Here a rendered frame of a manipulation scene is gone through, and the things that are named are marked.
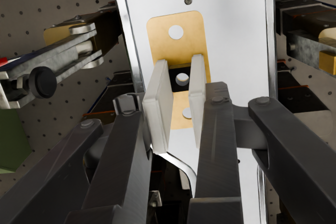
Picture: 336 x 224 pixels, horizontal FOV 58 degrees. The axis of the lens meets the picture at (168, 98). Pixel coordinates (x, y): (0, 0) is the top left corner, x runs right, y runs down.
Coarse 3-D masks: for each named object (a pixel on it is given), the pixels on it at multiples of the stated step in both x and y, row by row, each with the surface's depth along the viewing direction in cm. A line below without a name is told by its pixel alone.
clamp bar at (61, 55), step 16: (96, 32) 41; (48, 48) 32; (64, 48) 34; (16, 64) 27; (32, 64) 29; (48, 64) 33; (64, 64) 35; (80, 64) 37; (0, 80) 26; (16, 80) 27; (32, 80) 26; (48, 80) 27; (0, 96) 27; (16, 96) 28; (32, 96) 29; (48, 96) 27
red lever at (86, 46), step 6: (84, 42) 39; (90, 42) 40; (78, 48) 39; (84, 48) 40; (90, 48) 40; (24, 54) 37; (78, 54) 40; (0, 60) 36; (6, 60) 36; (12, 60) 36
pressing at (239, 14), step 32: (128, 0) 44; (160, 0) 43; (192, 0) 43; (224, 0) 42; (256, 0) 42; (128, 32) 45; (224, 32) 44; (256, 32) 44; (224, 64) 46; (256, 64) 46; (256, 96) 48; (192, 128) 51; (192, 160) 53; (192, 192) 56; (256, 192) 55
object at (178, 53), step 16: (160, 16) 20; (176, 16) 20; (192, 16) 20; (160, 32) 20; (192, 32) 20; (160, 48) 21; (176, 48) 20; (192, 48) 20; (176, 64) 21; (208, 64) 21; (176, 80) 21; (208, 80) 21; (176, 96) 22; (176, 112) 22; (176, 128) 23
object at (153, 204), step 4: (148, 192) 58; (152, 192) 58; (148, 196) 57; (152, 196) 57; (148, 200) 56; (152, 200) 57; (148, 204) 55; (152, 204) 57; (156, 204) 57; (148, 208) 55; (152, 208) 57; (148, 212) 55; (152, 212) 57; (148, 216) 55; (152, 216) 57; (148, 220) 55
